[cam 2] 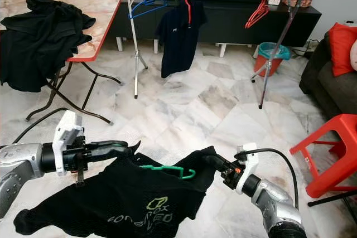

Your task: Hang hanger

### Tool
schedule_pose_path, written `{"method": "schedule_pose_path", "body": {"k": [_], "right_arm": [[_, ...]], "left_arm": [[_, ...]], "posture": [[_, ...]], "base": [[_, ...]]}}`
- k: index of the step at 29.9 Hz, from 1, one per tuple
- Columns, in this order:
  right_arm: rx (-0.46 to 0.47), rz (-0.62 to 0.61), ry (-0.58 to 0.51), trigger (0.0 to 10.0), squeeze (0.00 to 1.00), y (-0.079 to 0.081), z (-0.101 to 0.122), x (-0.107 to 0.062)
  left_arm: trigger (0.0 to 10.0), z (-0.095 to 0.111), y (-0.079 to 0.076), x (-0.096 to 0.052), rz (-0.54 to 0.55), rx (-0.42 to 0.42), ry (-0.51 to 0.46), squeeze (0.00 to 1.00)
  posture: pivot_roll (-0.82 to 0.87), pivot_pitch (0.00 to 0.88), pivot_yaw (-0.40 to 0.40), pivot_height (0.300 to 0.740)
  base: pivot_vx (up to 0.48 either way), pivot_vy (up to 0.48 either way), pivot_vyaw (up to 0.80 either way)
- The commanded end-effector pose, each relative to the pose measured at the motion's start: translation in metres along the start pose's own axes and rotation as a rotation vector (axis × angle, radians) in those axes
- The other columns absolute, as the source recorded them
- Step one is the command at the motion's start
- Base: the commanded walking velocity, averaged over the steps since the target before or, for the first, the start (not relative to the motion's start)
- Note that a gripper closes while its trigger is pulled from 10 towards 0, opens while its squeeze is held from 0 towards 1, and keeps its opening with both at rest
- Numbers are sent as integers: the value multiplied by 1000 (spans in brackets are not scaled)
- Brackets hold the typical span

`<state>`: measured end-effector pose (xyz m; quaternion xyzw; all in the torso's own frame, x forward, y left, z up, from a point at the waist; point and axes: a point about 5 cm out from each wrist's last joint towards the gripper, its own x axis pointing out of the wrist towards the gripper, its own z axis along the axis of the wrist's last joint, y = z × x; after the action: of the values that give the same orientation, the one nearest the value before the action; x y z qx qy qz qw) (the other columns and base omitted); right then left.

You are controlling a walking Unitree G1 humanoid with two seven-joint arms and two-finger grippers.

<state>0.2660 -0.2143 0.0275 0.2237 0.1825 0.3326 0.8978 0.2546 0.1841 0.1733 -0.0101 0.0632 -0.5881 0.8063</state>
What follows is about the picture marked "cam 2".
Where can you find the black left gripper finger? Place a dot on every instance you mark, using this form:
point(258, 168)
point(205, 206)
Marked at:
point(109, 157)
point(111, 146)

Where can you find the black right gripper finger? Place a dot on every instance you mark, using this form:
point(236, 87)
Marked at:
point(216, 163)

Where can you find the black shirt with green print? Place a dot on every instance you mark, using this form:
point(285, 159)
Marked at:
point(117, 193)

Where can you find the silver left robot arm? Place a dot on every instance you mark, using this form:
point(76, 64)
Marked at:
point(22, 165)

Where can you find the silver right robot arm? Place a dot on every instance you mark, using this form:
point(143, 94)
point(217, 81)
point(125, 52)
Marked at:
point(276, 210)

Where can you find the blue plastic hanger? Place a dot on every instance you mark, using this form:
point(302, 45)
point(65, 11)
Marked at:
point(159, 3)

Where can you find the red plastic stool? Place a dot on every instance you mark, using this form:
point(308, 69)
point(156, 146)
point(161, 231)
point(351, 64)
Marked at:
point(329, 129)

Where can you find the plain black garment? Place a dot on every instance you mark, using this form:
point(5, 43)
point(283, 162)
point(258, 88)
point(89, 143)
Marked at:
point(44, 43)

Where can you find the red bin with green bag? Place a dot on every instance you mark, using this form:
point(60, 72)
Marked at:
point(270, 52)

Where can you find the navy polo shirt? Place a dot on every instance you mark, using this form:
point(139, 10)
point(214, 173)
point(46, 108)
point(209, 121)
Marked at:
point(178, 40)

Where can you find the dark brown sofa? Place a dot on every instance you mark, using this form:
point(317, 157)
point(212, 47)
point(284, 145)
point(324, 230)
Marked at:
point(329, 87)

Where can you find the marble pattern folding table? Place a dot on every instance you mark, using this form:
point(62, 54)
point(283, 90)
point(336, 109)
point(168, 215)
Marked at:
point(100, 15)

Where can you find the black television console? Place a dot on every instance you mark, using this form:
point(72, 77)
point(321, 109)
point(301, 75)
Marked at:
point(234, 23)

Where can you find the red cushion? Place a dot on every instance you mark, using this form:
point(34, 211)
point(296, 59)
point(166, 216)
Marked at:
point(341, 48)

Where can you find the pink cat face cushion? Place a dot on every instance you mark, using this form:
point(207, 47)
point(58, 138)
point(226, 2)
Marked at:
point(354, 55)

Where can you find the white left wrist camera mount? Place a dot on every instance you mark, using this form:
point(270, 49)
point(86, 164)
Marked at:
point(66, 132)

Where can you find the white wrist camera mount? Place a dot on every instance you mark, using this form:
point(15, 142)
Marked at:
point(66, 132)
point(248, 151)

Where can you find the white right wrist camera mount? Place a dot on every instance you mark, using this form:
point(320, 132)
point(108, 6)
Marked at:
point(248, 151)

